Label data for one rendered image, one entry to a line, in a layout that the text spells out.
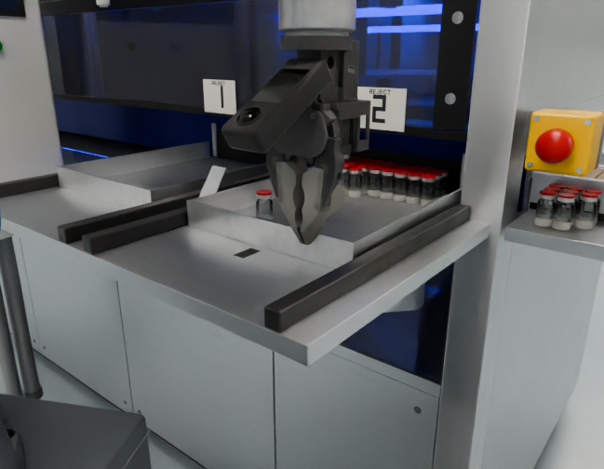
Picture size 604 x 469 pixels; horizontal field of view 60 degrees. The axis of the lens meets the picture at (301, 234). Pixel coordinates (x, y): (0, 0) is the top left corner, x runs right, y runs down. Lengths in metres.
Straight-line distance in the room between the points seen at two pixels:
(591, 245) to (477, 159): 0.17
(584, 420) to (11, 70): 1.87
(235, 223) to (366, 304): 0.22
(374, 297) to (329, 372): 0.52
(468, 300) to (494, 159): 0.21
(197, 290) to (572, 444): 1.49
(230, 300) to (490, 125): 0.41
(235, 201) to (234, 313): 0.31
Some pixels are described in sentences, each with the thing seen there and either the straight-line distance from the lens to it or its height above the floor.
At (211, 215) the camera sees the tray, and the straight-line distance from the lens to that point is 0.68.
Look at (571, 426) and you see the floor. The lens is 1.93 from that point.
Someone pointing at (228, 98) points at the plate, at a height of 1.02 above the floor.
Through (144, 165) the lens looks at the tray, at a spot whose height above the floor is 0.89.
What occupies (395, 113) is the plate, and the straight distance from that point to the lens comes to 0.79.
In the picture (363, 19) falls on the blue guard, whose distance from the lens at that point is 0.82.
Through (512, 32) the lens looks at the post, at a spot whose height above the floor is 1.12.
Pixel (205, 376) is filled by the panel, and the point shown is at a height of 0.37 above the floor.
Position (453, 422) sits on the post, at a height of 0.55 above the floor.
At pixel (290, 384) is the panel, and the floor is 0.47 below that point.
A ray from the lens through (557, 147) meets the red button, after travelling 0.68.
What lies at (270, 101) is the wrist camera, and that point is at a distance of 0.49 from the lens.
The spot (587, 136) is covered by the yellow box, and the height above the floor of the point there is 1.01.
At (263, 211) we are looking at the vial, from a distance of 0.69.
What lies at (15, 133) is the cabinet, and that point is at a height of 0.92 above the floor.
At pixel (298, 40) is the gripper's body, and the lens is 0.52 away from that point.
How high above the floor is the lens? 1.10
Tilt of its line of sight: 19 degrees down
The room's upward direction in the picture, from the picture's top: straight up
